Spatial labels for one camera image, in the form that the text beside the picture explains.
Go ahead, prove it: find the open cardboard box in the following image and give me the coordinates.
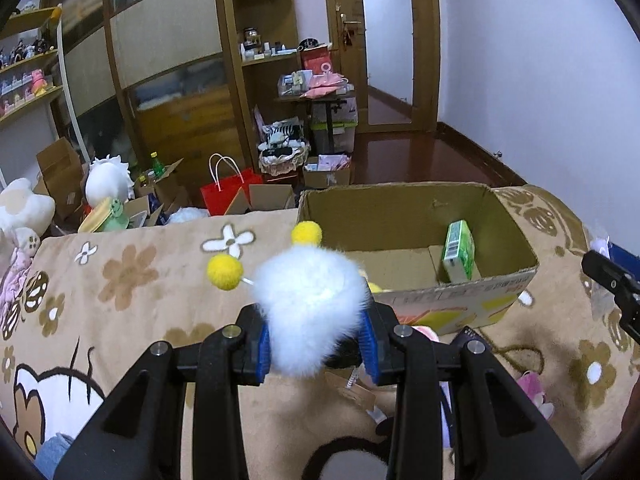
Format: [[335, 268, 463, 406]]
[[298, 182, 539, 335]]

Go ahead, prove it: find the green frog toy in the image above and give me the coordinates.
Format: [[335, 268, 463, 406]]
[[78, 197, 129, 233]]

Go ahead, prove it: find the red paper gift bag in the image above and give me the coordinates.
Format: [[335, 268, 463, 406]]
[[200, 153, 264, 216]]

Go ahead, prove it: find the red box on table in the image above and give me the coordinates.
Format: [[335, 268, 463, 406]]
[[300, 46, 333, 75]]

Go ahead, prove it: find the white yellow display shelf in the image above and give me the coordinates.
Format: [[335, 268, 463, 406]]
[[1, 4, 90, 162]]

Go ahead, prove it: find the white fluffy bee plush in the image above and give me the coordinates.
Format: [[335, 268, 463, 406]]
[[206, 221, 371, 377]]

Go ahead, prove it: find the brown cardboard box on floor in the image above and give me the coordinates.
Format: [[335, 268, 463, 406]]
[[36, 138, 84, 220]]

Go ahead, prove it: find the white-haired purple doll plush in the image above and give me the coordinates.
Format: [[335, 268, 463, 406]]
[[367, 382, 452, 450]]

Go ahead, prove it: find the green glass bottle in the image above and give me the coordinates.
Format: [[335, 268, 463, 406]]
[[151, 152, 166, 180]]

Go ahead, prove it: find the white spiky round plush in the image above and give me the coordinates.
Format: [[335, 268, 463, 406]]
[[85, 155, 134, 208]]

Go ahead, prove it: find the wicker basket with toys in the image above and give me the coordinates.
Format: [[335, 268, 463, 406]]
[[257, 117, 310, 177]]

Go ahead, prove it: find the clear plastic storage bin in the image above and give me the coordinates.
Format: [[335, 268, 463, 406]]
[[311, 122, 357, 154]]

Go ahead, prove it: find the wooden wardrobe with shelves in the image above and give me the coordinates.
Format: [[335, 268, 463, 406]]
[[42, 0, 298, 200]]

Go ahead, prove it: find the beige floral blanket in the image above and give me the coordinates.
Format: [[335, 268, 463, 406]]
[[1, 185, 639, 466]]

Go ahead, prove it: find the small cardboard box with papers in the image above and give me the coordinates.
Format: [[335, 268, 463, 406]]
[[303, 154, 352, 190]]

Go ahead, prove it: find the black white panda plush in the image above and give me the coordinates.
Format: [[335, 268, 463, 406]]
[[302, 437, 390, 480]]

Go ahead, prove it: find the pink swirl roll plush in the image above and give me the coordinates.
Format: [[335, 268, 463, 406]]
[[412, 325, 439, 342]]

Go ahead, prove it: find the green tissue pack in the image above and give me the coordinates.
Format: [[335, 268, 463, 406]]
[[442, 220, 475, 284]]

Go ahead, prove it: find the small dark side table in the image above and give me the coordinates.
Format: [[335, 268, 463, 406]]
[[274, 91, 359, 155]]

